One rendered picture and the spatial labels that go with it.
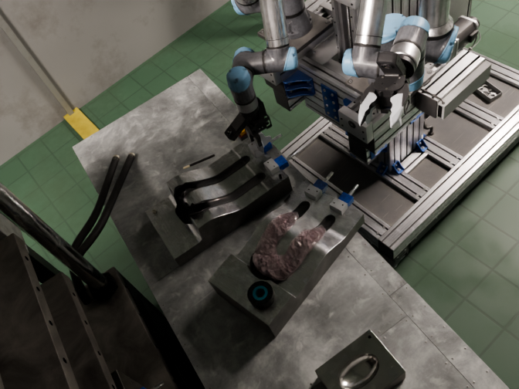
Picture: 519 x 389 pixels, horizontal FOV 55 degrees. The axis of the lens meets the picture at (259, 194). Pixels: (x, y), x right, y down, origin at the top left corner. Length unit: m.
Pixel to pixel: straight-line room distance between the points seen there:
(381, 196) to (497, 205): 0.60
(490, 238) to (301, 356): 1.38
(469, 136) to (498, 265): 0.66
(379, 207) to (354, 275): 0.87
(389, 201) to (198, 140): 0.98
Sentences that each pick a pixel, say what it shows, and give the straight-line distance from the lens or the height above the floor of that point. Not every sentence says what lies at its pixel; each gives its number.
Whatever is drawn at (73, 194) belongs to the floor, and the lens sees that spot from 3.45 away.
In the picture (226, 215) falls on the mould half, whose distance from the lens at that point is 1.76.
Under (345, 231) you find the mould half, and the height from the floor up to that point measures 0.86.
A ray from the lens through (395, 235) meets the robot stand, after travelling 2.40.
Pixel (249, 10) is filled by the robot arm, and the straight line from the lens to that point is 2.04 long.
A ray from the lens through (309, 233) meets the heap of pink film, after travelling 1.65.
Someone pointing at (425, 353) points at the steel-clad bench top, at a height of 0.80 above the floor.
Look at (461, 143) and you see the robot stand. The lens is 2.74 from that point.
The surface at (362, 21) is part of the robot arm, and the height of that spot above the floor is 1.44.
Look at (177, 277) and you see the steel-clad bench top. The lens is 1.83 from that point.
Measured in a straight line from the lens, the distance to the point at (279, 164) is 1.83.
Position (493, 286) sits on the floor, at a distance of 2.58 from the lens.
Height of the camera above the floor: 2.32
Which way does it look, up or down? 53 degrees down
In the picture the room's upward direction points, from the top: 22 degrees counter-clockwise
